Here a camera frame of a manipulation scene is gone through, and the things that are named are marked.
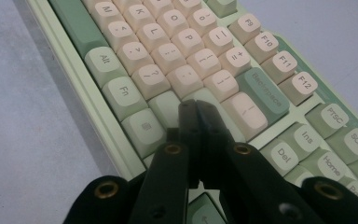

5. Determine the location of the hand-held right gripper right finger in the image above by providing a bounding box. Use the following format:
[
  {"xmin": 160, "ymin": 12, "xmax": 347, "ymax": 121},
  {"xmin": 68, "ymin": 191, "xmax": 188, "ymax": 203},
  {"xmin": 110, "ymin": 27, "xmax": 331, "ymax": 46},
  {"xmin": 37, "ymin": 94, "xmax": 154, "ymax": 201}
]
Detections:
[{"xmin": 197, "ymin": 101, "xmax": 324, "ymax": 224}]

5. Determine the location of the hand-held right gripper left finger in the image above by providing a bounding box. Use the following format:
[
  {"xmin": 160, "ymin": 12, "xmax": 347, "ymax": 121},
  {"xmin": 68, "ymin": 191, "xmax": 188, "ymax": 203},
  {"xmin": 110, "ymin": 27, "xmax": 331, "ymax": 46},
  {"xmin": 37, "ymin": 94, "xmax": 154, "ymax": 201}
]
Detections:
[{"xmin": 129, "ymin": 99, "xmax": 201, "ymax": 224}]

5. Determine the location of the green and cream mechanical keyboard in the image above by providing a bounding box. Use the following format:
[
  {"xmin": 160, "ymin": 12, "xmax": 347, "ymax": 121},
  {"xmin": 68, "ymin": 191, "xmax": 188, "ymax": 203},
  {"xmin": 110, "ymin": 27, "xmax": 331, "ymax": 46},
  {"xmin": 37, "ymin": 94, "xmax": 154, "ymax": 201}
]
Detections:
[{"xmin": 24, "ymin": 0, "xmax": 358, "ymax": 224}]

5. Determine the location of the white board table cover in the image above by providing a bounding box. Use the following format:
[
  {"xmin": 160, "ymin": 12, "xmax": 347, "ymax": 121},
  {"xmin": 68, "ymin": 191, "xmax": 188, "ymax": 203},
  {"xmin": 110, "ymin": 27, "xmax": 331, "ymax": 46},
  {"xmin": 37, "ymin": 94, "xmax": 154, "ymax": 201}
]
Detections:
[{"xmin": 0, "ymin": 0, "xmax": 358, "ymax": 224}]

